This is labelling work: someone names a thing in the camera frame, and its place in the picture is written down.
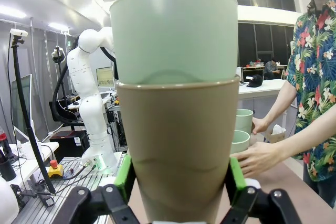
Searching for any cola bottle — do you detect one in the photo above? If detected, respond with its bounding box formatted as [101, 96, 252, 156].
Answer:
[0, 125, 8, 144]

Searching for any seated background person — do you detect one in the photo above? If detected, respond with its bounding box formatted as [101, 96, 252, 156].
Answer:
[264, 58, 279, 80]

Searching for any person's left hand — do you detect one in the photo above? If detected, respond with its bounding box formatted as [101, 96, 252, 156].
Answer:
[230, 141, 280, 180]

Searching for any small white table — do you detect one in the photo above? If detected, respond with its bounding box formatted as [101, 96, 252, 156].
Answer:
[237, 78, 289, 120]

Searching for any pale green plastic cup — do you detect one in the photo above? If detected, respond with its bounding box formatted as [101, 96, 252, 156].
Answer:
[230, 130, 250, 154]
[235, 108, 254, 134]
[109, 0, 239, 86]

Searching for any electronics control cabinet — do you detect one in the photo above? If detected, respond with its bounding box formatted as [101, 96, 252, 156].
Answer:
[106, 98, 127, 154]

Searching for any person in floral shirt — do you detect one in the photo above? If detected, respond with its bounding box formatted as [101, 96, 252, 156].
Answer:
[286, 0, 336, 209]

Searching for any cardboard box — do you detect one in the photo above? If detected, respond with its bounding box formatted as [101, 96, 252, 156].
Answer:
[265, 129, 287, 144]

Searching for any white camera on tripod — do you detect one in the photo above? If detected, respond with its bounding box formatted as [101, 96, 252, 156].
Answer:
[10, 28, 29, 38]

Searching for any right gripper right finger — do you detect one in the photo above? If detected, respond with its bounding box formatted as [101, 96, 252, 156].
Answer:
[223, 157, 302, 224]

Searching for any person's right hand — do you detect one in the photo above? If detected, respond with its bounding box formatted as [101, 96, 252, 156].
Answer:
[251, 117, 269, 135]

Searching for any white sensor on stand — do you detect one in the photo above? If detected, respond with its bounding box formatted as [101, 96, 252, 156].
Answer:
[51, 46, 65, 64]

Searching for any yellow lit screen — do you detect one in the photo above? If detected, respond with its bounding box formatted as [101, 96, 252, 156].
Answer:
[96, 66, 116, 88]

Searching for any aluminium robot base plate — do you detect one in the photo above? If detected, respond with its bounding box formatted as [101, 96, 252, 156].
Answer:
[19, 153, 128, 224]

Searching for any black tripod pole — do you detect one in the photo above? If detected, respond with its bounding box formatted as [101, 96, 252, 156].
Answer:
[10, 36, 56, 196]

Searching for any yellow emergency stop button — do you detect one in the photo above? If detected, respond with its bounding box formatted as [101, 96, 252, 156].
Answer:
[48, 160, 64, 179]

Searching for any black corrugated hose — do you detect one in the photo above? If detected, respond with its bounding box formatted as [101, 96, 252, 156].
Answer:
[49, 37, 87, 128]

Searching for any black pen cup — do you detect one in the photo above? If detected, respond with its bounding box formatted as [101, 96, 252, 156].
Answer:
[0, 153, 17, 182]

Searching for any person's left forearm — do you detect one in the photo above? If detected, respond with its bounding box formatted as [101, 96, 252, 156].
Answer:
[272, 129, 316, 163]

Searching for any person's right forearm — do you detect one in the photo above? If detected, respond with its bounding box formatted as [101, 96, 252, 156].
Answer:
[264, 79, 298, 130]

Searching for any black cap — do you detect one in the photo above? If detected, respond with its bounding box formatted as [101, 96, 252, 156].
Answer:
[246, 74, 264, 88]

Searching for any brown plastic cup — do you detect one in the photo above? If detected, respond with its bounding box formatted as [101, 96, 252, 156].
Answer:
[115, 74, 241, 224]

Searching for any silver framed monitor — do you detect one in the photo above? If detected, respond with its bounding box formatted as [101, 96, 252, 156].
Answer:
[12, 73, 34, 143]

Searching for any black computer case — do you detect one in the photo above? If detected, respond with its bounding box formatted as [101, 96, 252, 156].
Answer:
[49, 130, 90, 164]

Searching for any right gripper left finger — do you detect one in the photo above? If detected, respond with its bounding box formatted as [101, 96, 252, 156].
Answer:
[56, 153, 140, 224]

